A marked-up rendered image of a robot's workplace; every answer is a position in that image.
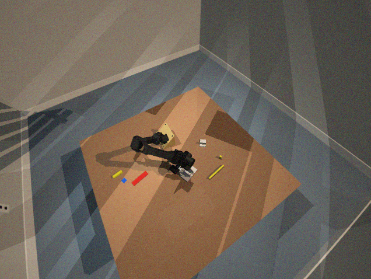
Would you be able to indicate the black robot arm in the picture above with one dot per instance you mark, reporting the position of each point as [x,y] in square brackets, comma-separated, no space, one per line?
[175,157]

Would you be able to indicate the red curved bar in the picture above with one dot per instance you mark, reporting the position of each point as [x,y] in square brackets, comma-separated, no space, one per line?
[138,179]

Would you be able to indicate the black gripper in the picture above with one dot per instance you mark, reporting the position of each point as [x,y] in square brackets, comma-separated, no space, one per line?
[175,169]

